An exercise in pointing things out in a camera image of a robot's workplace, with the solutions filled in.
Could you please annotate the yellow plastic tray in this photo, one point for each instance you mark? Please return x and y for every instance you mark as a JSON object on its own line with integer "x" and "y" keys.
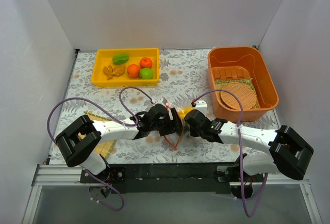
{"x": 104, "y": 58}

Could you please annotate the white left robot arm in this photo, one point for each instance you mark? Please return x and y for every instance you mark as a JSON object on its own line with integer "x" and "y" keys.
{"x": 78, "y": 141}

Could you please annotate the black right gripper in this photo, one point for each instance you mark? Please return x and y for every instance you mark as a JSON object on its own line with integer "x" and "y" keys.
{"x": 189, "y": 120}

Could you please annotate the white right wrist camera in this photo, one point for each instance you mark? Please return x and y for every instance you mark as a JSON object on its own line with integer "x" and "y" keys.
{"x": 201, "y": 106}

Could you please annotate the yellow fake lemon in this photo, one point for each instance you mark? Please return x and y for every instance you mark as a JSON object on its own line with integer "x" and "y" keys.
{"x": 183, "y": 112}

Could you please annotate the light green fake apple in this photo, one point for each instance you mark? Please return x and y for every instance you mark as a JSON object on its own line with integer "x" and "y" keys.
{"x": 146, "y": 73}

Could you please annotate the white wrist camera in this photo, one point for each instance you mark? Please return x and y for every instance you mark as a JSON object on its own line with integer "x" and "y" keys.
{"x": 201, "y": 106}
{"x": 163, "y": 102}

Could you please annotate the clear zip top bag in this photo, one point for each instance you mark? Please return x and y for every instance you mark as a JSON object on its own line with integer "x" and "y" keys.
{"x": 180, "y": 136}

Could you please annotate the orange fake tangerine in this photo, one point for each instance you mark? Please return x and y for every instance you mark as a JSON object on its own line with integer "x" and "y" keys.
{"x": 133, "y": 71}
{"x": 146, "y": 62}

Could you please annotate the green bamboo mat in tub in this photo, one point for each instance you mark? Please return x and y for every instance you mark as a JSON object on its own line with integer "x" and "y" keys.
{"x": 219, "y": 85}

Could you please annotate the green fake pepper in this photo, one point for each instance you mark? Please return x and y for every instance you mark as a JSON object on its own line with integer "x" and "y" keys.
{"x": 120, "y": 59}

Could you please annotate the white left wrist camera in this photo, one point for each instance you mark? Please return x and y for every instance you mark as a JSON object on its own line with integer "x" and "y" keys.
{"x": 163, "y": 102}

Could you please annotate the round woven bamboo basket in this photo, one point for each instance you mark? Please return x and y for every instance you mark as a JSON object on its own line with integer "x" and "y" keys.
{"x": 242, "y": 91}

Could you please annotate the orange plastic tub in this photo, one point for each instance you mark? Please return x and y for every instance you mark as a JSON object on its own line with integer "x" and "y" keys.
{"x": 252, "y": 60}

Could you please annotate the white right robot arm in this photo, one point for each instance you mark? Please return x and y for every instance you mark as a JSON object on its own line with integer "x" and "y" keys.
{"x": 282, "y": 150}

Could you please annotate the square bamboo mat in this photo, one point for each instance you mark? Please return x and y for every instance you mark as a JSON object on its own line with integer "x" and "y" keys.
{"x": 106, "y": 148}

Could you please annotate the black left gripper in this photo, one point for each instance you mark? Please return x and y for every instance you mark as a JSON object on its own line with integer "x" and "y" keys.
{"x": 176, "y": 118}

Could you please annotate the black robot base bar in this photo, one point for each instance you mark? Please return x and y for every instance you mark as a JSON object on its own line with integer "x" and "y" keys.
{"x": 219, "y": 178}

